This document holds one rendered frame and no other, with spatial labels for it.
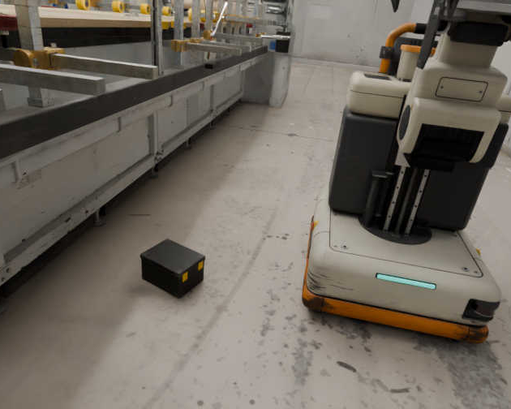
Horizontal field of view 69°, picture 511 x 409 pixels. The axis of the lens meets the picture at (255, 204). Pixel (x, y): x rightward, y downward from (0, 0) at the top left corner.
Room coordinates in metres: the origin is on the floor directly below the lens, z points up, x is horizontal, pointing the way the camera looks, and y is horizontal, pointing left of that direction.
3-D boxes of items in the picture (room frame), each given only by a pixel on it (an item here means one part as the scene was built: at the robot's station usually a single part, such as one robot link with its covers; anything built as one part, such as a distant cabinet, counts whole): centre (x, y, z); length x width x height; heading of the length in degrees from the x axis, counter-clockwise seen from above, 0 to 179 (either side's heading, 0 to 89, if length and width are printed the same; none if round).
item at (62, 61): (1.00, 0.50, 0.81); 0.43 x 0.03 x 0.04; 82
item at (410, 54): (1.44, -0.57, 0.87); 0.23 x 0.15 x 0.11; 82
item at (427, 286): (1.32, -0.56, 0.16); 0.67 x 0.64 x 0.25; 172
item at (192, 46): (1.99, 0.37, 0.80); 0.43 x 0.03 x 0.04; 82
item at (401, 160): (1.15, -0.59, 0.68); 0.28 x 0.27 x 0.25; 82
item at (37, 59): (1.00, 0.59, 0.81); 0.14 x 0.06 x 0.05; 172
